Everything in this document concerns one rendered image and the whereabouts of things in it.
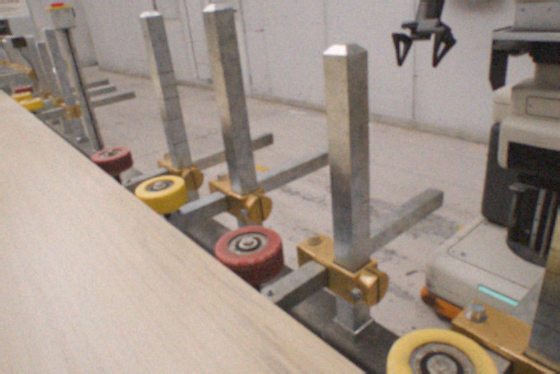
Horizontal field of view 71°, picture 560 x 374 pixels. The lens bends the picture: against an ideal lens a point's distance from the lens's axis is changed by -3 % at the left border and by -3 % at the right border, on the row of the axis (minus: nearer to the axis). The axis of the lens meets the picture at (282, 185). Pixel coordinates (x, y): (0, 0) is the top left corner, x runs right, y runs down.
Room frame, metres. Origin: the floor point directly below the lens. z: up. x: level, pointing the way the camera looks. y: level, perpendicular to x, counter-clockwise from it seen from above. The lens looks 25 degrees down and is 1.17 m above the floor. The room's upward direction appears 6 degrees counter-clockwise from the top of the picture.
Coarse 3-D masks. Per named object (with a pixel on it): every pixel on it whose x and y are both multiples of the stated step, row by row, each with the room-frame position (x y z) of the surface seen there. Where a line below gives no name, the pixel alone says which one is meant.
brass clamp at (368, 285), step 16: (304, 256) 0.50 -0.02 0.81; (320, 256) 0.47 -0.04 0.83; (336, 272) 0.44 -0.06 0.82; (352, 272) 0.43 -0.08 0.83; (368, 272) 0.43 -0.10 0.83; (384, 272) 0.45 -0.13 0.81; (336, 288) 0.45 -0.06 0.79; (352, 288) 0.42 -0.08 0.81; (368, 288) 0.41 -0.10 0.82; (384, 288) 0.43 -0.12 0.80; (352, 304) 0.42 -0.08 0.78; (368, 304) 0.41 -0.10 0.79
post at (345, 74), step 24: (336, 48) 0.45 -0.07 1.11; (360, 48) 0.45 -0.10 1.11; (336, 72) 0.44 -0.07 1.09; (360, 72) 0.44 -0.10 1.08; (336, 96) 0.44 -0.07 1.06; (360, 96) 0.44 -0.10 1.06; (336, 120) 0.44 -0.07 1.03; (360, 120) 0.44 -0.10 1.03; (336, 144) 0.45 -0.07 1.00; (360, 144) 0.44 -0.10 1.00; (336, 168) 0.45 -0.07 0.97; (360, 168) 0.44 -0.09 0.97; (336, 192) 0.45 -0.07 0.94; (360, 192) 0.44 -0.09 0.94; (336, 216) 0.45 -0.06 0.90; (360, 216) 0.44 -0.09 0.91; (336, 240) 0.45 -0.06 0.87; (360, 240) 0.44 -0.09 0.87; (360, 264) 0.44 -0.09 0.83; (360, 312) 0.44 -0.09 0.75
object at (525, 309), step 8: (544, 272) 0.38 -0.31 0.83; (536, 280) 0.37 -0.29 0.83; (536, 288) 0.35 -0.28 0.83; (528, 296) 0.34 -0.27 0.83; (536, 296) 0.34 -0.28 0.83; (520, 304) 0.33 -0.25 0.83; (528, 304) 0.33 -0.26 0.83; (536, 304) 0.33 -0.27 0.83; (512, 312) 0.32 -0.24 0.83; (520, 312) 0.32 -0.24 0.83; (528, 312) 0.32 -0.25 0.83; (528, 320) 0.31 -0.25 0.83; (488, 352) 0.27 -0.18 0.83; (496, 360) 0.26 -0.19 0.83; (504, 360) 0.26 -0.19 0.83; (504, 368) 0.25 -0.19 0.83
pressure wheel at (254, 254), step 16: (224, 240) 0.41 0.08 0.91; (240, 240) 0.42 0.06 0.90; (256, 240) 0.41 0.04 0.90; (272, 240) 0.40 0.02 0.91; (224, 256) 0.38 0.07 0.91; (240, 256) 0.38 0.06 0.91; (256, 256) 0.37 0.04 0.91; (272, 256) 0.38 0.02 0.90; (240, 272) 0.37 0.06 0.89; (256, 272) 0.37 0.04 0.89; (272, 272) 0.37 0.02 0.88; (256, 288) 0.40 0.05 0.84
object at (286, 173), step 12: (312, 156) 0.80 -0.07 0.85; (324, 156) 0.81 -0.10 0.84; (276, 168) 0.76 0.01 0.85; (288, 168) 0.75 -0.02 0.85; (300, 168) 0.77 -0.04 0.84; (312, 168) 0.79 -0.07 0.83; (264, 180) 0.71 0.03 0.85; (276, 180) 0.73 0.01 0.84; (288, 180) 0.75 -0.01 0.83; (192, 204) 0.64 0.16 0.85; (204, 204) 0.63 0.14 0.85; (216, 204) 0.64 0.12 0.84; (180, 216) 0.60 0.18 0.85; (192, 216) 0.61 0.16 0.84; (204, 216) 0.63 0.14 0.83; (180, 228) 0.60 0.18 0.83
